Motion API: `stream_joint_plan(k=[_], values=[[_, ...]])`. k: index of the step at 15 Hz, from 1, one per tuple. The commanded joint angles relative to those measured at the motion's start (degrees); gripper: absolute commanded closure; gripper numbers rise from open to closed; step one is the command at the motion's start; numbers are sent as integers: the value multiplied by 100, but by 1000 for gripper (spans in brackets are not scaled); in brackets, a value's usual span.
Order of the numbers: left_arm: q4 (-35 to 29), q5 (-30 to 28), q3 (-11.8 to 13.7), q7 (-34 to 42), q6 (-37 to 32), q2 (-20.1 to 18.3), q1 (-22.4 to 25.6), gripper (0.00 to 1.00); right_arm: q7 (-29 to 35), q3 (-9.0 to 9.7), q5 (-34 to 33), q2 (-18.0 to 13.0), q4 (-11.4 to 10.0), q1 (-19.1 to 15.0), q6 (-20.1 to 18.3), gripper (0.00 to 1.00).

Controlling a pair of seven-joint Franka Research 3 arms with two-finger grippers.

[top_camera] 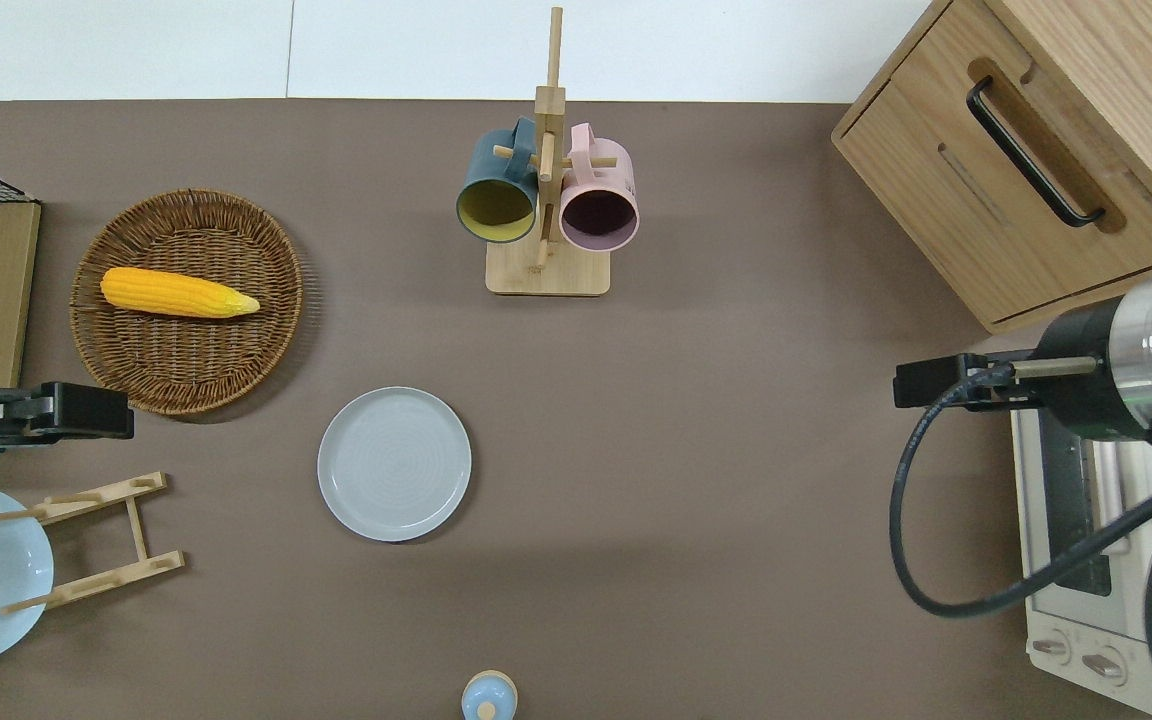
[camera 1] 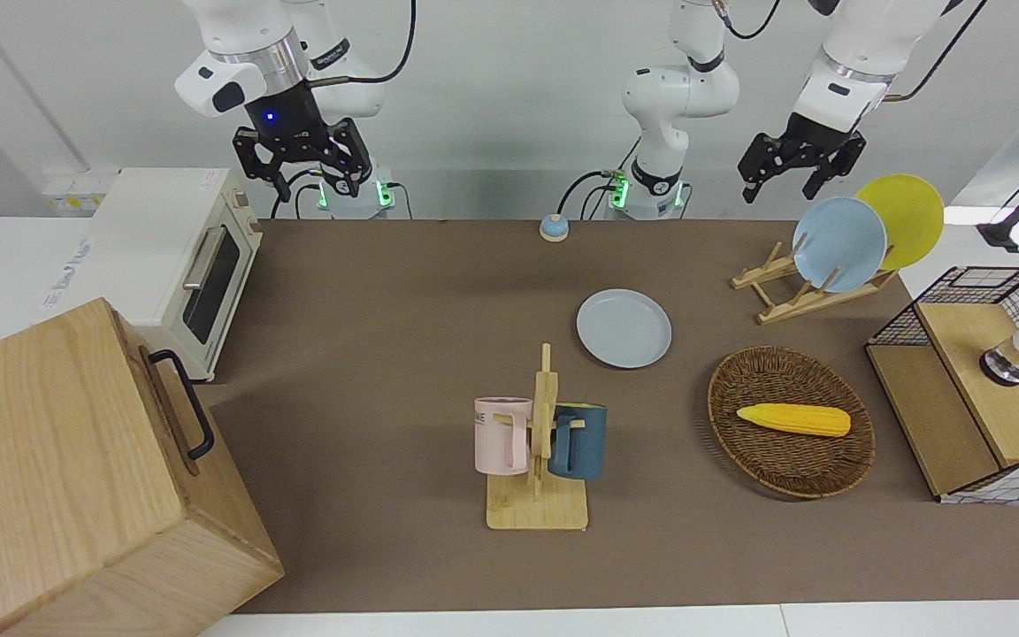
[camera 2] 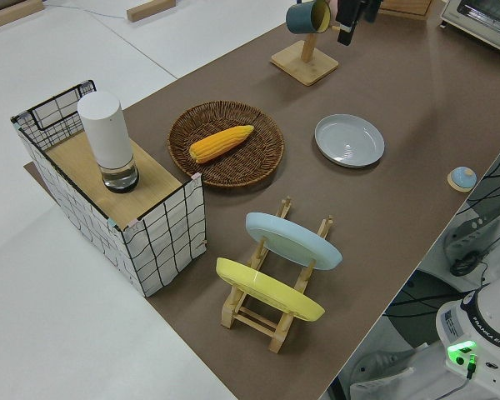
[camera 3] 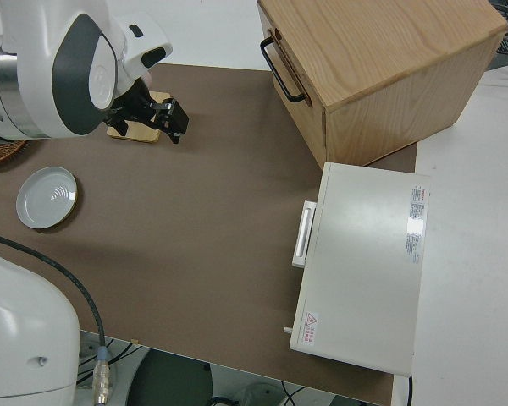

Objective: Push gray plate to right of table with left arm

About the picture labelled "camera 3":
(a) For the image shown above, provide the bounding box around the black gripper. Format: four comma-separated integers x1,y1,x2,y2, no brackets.
105,78,192,145

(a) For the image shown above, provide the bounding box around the gray round plate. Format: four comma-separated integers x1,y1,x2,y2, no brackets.
15,166,80,231

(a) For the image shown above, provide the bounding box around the wooden mug rack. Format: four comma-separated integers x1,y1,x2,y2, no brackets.
105,90,174,145

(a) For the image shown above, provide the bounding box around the brown table mat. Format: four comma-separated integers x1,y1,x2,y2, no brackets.
0,63,418,406

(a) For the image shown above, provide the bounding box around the brown wicker basket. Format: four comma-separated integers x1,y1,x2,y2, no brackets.
0,138,31,167

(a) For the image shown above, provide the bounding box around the large wooden drawer box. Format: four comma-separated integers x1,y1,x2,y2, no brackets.
256,0,508,167

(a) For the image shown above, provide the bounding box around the white toaster oven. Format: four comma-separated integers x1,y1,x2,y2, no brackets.
282,162,433,378

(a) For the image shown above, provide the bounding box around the dark round floor base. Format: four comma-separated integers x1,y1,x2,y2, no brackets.
137,349,215,406

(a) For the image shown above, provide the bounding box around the black metal drawer handle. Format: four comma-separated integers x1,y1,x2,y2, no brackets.
259,36,308,104

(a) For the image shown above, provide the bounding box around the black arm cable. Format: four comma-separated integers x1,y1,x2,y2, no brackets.
0,230,113,405

